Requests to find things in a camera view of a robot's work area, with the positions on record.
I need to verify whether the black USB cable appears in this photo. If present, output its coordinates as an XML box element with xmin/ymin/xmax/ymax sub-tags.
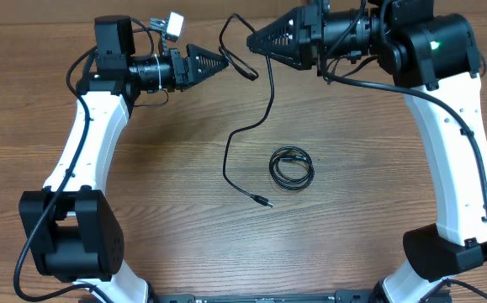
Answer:
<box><xmin>218</xmin><ymin>13</ymin><xmax>276</xmax><ymax>209</ymax></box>

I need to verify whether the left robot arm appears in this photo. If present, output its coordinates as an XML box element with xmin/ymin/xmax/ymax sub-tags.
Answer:
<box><xmin>19</xmin><ymin>13</ymin><xmax>227</xmax><ymax>302</ymax></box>

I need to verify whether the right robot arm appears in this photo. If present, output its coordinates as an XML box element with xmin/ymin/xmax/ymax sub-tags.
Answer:
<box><xmin>246</xmin><ymin>0</ymin><xmax>487</xmax><ymax>302</ymax></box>

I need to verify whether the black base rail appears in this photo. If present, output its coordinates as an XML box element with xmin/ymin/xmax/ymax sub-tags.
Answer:
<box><xmin>156</xmin><ymin>290</ymin><xmax>372</xmax><ymax>303</ymax></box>

